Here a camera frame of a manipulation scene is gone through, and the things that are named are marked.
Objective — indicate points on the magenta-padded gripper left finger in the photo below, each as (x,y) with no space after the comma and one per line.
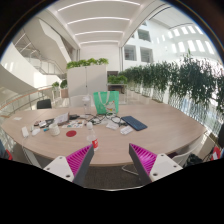
(78,160)

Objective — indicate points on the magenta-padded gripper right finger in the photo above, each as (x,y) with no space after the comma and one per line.
(145,160)

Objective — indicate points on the clear plastic water bottle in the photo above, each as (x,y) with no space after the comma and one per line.
(92,137)

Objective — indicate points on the clear plastic packet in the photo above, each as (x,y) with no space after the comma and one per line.
(126,130)

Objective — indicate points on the colourful sticker sheet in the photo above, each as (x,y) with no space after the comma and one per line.
(74,125)

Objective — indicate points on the white chair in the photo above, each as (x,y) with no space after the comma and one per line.
(183,159)
(76,101)

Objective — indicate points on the teal snack packet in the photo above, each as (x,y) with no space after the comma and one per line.
(46,129)

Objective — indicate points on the open paper booklet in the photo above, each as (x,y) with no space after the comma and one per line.
(61,118)

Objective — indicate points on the white paper card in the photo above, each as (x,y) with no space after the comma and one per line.
(112,125)

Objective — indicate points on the black tablet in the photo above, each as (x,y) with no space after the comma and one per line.
(50,121)

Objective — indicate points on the white computer mouse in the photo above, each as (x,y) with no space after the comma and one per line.
(35,132)

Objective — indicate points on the dark red card case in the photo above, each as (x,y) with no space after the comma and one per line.
(37,123)

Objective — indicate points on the clear shaker bottle white lid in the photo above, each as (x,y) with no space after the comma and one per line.
(87,105)

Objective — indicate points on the white power strip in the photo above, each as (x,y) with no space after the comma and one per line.
(25,132)

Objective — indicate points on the green tote bag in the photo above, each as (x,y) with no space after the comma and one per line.
(106,103)

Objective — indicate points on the black office chair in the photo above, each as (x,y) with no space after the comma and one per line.
(44,104)

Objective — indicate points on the red and black chair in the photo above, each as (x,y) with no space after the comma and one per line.
(7,154)

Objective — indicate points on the small white paper note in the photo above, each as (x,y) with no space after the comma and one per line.
(17,118)

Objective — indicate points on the small potted plants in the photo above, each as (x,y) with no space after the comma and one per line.
(63,85)

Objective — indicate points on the white cabinet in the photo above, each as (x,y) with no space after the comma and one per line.
(86,80)

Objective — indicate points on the planter shelf with plants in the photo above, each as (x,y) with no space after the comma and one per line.
(117,80)

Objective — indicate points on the row of green hedge plants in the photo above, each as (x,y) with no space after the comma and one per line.
(186,80)

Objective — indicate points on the green plants atop cabinet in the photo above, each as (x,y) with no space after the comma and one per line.
(87,62)

